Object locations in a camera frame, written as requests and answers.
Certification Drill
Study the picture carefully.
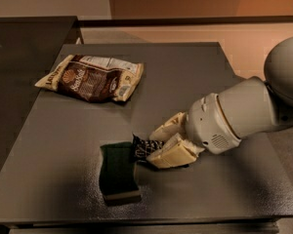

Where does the green sponge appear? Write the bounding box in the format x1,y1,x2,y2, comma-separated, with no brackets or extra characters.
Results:
99,142,141,206

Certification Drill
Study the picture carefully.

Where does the dark horizontal rail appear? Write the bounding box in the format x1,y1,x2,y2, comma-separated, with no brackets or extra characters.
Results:
79,16,293,27

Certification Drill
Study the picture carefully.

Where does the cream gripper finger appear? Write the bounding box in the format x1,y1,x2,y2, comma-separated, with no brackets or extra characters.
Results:
146,134,205,169
149,112,186,141

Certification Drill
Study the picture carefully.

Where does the brown sea salt chip bag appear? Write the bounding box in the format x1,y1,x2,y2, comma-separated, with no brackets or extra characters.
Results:
35,55,144,102

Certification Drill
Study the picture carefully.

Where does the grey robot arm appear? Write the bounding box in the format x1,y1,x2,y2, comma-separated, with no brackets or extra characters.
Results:
146,37,293,169

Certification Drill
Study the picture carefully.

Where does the black rxbar chocolate wrapper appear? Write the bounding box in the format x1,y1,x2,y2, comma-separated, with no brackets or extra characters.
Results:
132,136,164,162

